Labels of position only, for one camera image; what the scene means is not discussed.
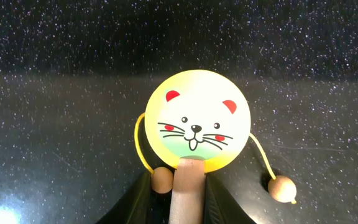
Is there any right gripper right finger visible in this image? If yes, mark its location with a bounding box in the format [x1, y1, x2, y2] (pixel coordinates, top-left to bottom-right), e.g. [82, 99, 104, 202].
[203, 174, 257, 224]

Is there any yellow cat face rattle drum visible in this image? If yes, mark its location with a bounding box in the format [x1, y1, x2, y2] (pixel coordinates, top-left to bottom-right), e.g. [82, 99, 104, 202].
[134, 68, 298, 224]

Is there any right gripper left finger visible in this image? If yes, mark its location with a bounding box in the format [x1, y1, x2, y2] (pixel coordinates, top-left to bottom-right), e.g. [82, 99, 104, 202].
[95, 171, 171, 224]

